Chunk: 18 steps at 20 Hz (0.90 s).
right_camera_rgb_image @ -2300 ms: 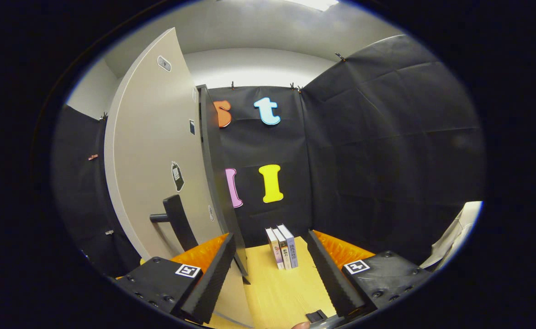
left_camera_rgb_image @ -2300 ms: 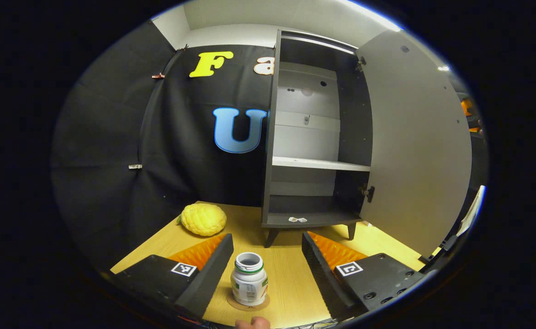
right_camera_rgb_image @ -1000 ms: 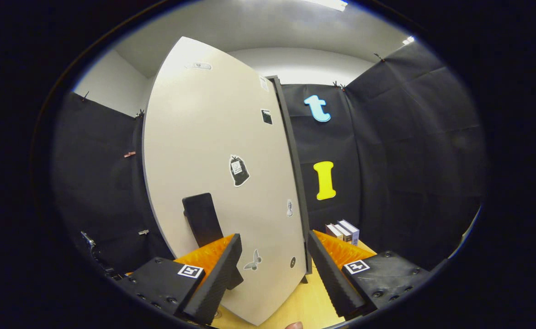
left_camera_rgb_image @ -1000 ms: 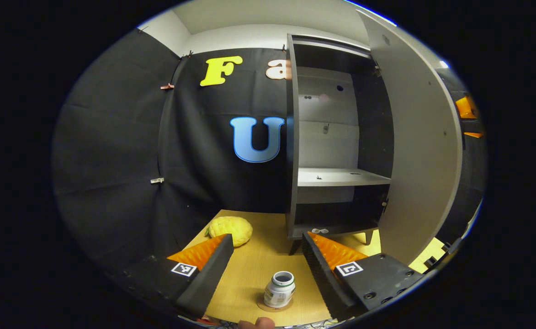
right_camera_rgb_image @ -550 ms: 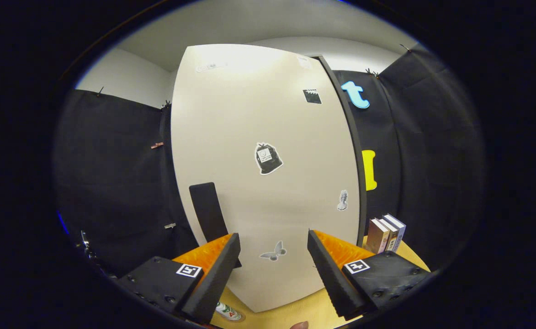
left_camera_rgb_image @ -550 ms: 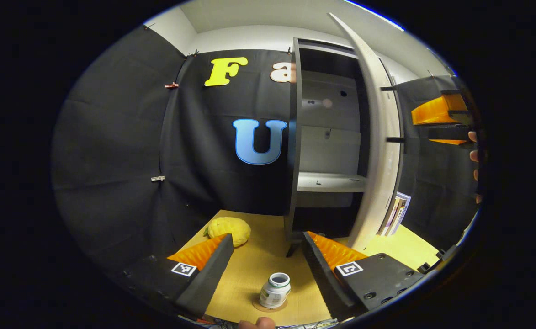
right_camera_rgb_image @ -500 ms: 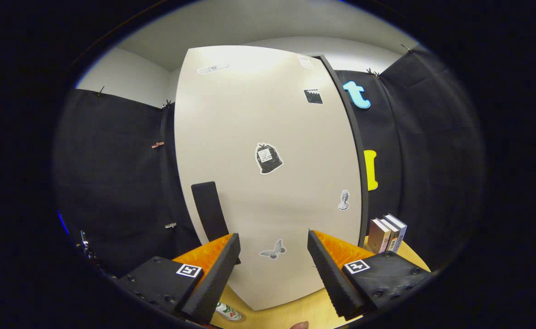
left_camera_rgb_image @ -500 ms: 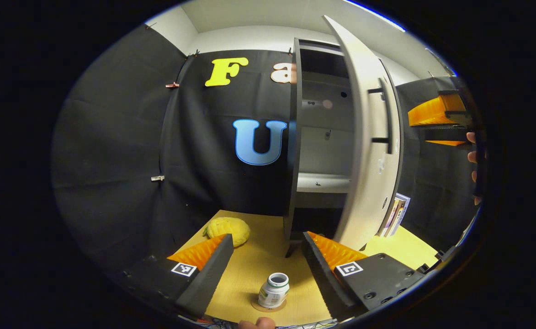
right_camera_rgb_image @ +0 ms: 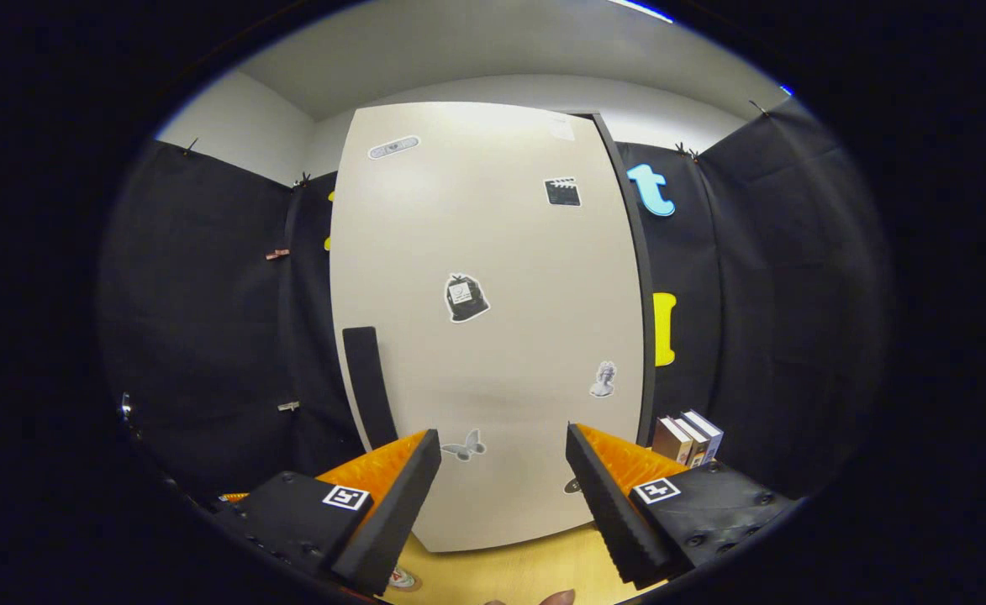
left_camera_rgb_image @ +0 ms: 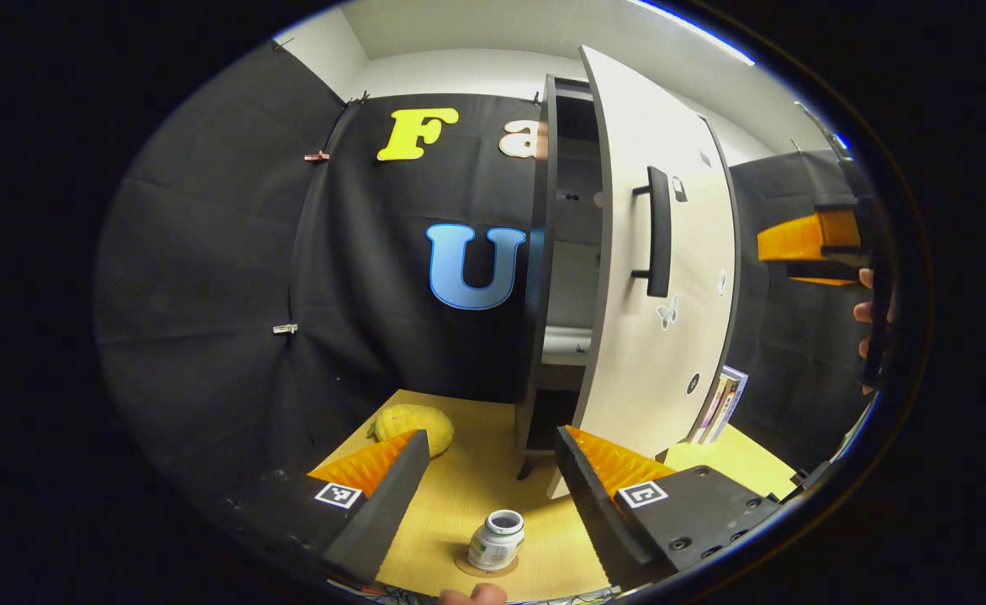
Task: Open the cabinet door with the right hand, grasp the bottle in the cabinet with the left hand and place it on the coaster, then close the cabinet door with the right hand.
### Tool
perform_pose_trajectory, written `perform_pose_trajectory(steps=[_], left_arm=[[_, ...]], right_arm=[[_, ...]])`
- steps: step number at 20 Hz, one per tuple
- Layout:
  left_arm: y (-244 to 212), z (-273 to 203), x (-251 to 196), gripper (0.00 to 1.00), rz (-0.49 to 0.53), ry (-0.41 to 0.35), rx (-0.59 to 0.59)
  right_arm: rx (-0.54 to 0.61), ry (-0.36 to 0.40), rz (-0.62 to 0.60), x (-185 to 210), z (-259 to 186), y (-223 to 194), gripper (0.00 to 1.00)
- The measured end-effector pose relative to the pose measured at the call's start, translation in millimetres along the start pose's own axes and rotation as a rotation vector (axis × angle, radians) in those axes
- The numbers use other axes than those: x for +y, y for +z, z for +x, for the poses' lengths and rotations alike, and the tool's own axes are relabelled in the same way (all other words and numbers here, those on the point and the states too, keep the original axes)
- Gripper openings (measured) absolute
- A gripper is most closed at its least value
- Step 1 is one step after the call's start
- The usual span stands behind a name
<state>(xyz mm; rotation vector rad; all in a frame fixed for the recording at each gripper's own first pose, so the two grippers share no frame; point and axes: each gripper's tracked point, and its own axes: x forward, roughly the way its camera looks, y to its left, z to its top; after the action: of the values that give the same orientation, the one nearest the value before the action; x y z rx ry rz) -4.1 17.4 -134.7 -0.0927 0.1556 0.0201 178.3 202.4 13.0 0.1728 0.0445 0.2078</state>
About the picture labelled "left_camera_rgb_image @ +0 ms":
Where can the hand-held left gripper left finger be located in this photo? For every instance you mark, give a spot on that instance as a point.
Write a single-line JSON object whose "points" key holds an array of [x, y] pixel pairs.
{"points": [[383, 521]]}

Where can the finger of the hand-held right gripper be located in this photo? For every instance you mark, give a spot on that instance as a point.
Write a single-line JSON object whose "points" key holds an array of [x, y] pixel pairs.
{"points": [[808, 239], [825, 276]]}

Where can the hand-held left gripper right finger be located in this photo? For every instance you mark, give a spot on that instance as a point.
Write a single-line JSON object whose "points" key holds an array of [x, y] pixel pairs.
{"points": [[593, 512]]}

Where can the round brown coaster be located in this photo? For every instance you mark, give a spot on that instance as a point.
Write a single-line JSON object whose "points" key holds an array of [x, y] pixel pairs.
{"points": [[509, 568]]}

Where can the white bottle with green label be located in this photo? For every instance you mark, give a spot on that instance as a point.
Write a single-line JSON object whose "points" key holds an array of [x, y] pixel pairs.
{"points": [[492, 546]]}

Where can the beige cabinet door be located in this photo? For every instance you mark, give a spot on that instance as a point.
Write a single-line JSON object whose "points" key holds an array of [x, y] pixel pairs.
{"points": [[677, 353]]}

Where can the dark grey cabinet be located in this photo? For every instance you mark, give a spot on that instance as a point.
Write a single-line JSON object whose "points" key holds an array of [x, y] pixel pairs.
{"points": [[543, 252]]}

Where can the black backdrop cloth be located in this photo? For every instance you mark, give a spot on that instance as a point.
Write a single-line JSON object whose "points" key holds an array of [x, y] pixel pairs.
{"points": [[207, 294]]}

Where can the red clip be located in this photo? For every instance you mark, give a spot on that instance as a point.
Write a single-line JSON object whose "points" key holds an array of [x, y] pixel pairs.
{"points": [[317, 156]]}

